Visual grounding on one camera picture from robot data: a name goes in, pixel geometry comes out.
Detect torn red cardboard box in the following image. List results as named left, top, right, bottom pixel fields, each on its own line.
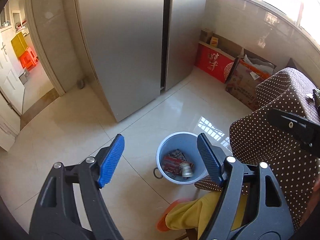
left=162, top=156, right=195, bottom=178

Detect yellow plastic crate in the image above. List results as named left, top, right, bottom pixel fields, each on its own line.
left=11, top=34, right=29, bottom=58

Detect grey metal box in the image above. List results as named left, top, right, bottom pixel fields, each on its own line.
left=18, top=70, right=30, bottom=84

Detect white door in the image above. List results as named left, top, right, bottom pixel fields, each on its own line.
left=0, top=34, right=25, bottom=153

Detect silver double-door refrigerator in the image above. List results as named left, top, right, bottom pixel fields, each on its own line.
left=72, top=0, right=209, bottom=123

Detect orange plastic stool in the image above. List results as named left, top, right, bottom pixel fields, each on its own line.
left=19, top=47, right=38, bottom=71

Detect light blue plastic bucket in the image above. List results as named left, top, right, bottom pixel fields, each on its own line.
left=153, top=131, right=208, bottom=185

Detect plain cardboard box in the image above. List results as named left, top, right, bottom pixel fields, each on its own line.
left=200, top=29, right=213, bottom=44

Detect orange slipper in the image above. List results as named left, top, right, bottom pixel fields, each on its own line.
left=157, top=199, right=183, bottom=232

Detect white plastic bag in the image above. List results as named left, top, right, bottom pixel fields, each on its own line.
left=244, top=54, right=276, bottom=74

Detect silver foil packet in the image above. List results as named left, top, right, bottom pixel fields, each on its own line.
left=170, top=149, right=188, bottom=162

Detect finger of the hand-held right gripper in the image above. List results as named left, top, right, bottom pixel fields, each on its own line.
left=266, top=108, right=320, bottom=153

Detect red gift box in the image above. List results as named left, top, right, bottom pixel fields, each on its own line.
left=195, top=42, right=237, bottom=83

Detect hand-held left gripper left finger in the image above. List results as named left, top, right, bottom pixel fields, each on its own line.
left=29, top=134, right=125, bottom=240

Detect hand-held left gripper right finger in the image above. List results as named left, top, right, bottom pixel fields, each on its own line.
left=197, top=132, right=294, bottom=240

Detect person's yellow pants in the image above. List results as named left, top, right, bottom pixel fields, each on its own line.
left=165, top=191, right=247, bottom=232

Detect brown printed carton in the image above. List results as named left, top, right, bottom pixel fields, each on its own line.
left=225, top=59, right=272, bottom=111

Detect brown polka-dot tablecloth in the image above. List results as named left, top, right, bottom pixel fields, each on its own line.
left=194, top=67, right=320, bottom=233

